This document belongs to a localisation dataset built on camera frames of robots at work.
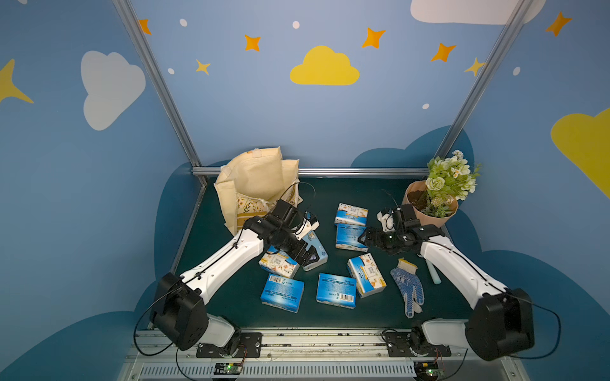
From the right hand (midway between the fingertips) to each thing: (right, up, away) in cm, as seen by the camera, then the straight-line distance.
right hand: (372, 239), depth 85 cm
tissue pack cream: (-35, -9, +1) cm, 36 cm away
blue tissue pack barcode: (-8, 0, +8) cm, 11 cm away
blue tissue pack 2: (-14, -17, -6) cm, 22 cm away
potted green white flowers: (+27, +22, -2) cm, 35 cm away
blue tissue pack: (-32, -17, -7) cm, 37 cm away
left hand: (-22, -2, -7) cm, 23 cm away
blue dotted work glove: (+14, -18, +1) cm, 23 cm away
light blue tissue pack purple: (-22, -2, +8) cm, 23 cm away
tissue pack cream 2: (-3, -13, -2) cm, 13 cm away
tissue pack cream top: (-5, +8, +15) cm, 17 cm away
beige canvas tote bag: (-49, +21, +17) cm, 56 cm away
